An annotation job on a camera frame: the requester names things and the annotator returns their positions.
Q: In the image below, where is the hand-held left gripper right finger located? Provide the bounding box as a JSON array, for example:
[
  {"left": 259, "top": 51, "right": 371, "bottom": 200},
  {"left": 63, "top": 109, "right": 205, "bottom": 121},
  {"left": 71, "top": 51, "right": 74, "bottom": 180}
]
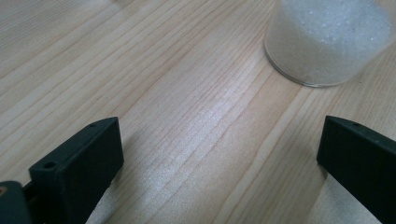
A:
[{"left": 316, "top": 115, "right": 396, "bottom": 224}]

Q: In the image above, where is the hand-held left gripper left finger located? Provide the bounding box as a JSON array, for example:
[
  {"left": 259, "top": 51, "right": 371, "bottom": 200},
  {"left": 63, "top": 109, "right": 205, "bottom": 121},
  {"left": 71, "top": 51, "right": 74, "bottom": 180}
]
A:
[{"left": 22, "top": 117, "right": 125, "bottom": 224}]

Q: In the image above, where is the glass jar with metal lid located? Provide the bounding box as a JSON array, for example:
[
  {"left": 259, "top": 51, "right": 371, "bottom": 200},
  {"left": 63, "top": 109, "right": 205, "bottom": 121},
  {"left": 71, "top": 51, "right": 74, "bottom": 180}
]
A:
[{"left": 262, "top": 0, "right": 394, "bottom": 88}]

